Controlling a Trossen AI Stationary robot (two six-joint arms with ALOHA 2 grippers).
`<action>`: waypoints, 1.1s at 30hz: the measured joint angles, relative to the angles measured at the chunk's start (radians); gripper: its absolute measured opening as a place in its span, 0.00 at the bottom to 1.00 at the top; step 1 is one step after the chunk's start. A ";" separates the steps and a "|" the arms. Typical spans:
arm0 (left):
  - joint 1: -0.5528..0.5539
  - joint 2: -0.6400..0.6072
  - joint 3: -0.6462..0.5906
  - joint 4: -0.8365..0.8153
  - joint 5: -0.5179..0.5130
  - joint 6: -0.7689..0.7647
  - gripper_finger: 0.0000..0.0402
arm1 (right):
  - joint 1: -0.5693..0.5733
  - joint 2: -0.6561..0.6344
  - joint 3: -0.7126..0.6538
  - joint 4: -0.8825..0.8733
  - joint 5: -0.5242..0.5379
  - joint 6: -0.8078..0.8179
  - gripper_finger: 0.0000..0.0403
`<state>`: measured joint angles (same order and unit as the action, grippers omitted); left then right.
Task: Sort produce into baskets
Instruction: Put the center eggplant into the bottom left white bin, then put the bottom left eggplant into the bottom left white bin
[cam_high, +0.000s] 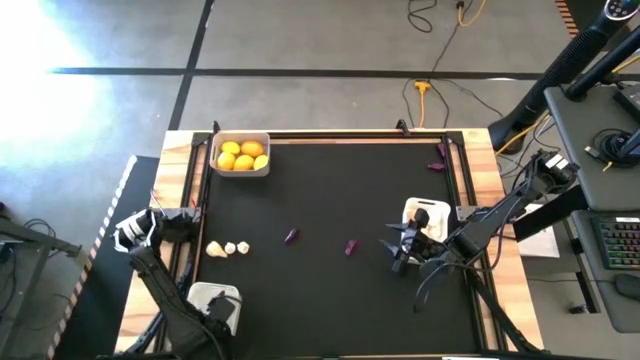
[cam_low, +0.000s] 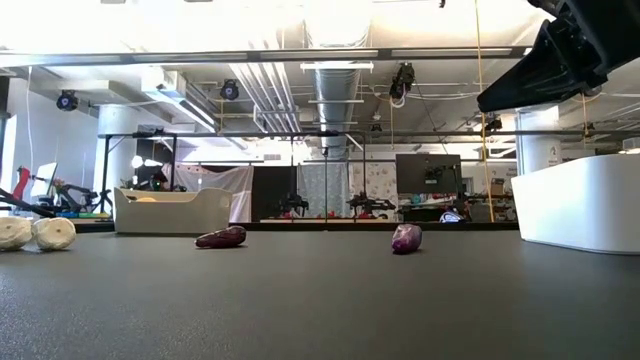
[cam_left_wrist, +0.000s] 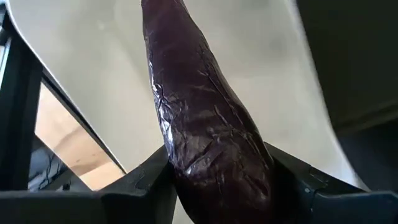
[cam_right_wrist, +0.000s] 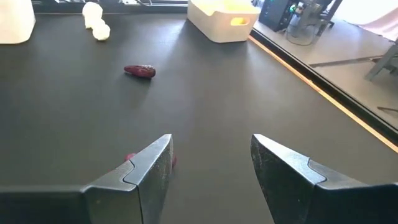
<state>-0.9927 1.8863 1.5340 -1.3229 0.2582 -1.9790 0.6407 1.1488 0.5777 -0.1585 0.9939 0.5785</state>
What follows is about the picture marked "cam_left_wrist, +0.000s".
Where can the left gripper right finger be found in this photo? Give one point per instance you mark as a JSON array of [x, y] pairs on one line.
[[326, 202]]

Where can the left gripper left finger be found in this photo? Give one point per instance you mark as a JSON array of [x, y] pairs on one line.
[[93, 208]]

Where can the large purple eggplant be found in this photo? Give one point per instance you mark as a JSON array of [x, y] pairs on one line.
[[202, 124]]

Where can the white plastic basket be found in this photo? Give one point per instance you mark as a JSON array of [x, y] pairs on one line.
[[93, 62]]

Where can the black table mat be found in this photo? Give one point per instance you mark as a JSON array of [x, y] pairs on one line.
[[357, 62]]

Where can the black aluminium table frame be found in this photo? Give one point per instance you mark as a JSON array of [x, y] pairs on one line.
[[18, 124]]

